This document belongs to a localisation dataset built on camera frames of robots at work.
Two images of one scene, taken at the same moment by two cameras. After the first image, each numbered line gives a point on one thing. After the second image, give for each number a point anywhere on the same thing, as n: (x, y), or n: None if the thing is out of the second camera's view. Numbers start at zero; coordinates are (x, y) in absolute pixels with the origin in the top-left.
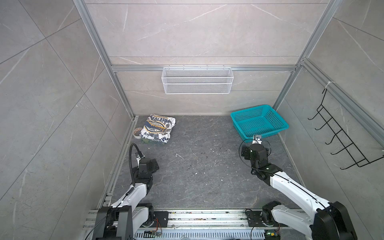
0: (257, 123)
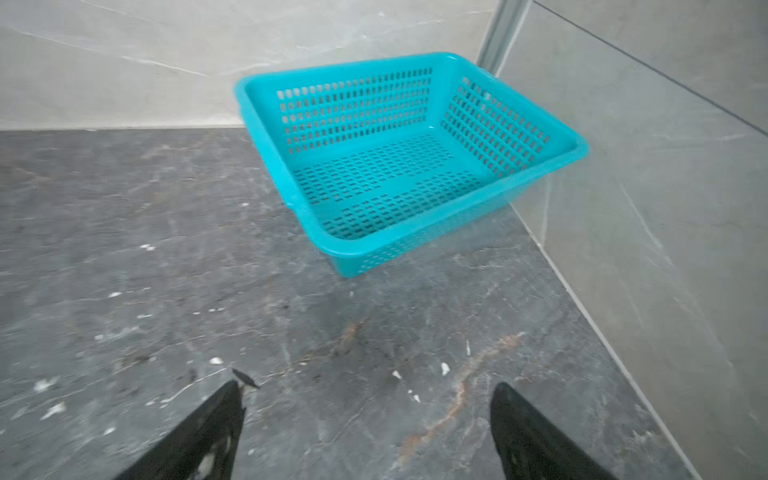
0: (380, 158)
